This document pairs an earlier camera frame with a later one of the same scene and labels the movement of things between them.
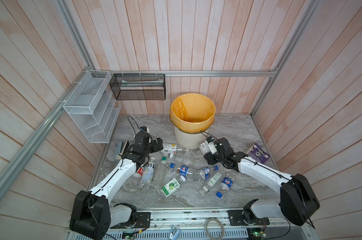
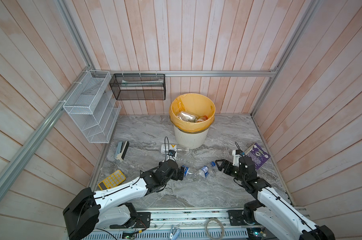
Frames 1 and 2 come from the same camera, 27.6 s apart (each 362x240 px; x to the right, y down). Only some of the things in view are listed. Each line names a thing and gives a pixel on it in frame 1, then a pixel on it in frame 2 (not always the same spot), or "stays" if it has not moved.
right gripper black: (209, 159) → (224, 162)
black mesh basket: (138, 86) stays
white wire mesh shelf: (94, 107) stays
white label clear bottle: (171, 148) stays
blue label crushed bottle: (183, 170) stays
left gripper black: (153, 143) → (176, 176)
